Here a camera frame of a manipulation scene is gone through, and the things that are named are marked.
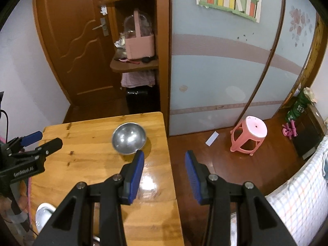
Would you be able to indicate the pink basket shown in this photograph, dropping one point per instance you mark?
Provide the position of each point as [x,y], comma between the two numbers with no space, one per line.
[139,47]

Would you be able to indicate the black bin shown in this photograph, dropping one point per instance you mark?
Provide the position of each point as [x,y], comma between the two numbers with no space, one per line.
[141,100]

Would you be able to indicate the checkered blanket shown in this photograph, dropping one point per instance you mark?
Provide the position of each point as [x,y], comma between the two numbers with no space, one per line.
[302,199]

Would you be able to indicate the wooden shelf unit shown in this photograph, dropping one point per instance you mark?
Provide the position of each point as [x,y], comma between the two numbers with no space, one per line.
[133,68]

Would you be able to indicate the green bag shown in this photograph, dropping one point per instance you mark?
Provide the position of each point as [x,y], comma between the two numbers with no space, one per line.
[298,107]

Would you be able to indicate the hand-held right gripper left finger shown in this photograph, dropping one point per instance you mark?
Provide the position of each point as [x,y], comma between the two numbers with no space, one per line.
[135,176]

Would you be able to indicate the pink plastic stool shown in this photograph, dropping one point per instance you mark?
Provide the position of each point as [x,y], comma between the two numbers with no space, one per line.
[253,128]

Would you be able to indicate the medium steel bowl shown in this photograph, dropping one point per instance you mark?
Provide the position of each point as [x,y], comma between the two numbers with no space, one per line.
[234,230]

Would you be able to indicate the white plate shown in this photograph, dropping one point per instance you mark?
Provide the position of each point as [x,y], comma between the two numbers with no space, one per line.
[43,217]

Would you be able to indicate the frosted sliding wardrobe door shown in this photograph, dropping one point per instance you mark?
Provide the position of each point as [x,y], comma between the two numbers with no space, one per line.
[292,56]
[217,69]

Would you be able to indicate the folded pink cloth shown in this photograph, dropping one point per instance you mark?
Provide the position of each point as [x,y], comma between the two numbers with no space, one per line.
[135,78]

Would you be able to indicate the small steel bowl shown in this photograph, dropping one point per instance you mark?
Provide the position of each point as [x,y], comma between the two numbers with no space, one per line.
[128,138]

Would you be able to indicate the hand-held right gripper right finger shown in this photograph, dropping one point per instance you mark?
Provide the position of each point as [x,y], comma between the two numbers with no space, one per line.
[193,176]

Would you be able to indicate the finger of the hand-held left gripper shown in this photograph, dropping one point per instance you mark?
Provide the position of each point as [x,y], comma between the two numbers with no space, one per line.
[51,144]
[32,137]

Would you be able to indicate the wooden door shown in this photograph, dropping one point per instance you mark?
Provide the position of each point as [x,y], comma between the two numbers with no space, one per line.
[76,56]

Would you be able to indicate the white paper slip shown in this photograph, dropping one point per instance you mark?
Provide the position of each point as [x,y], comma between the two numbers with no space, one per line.
[212,138]

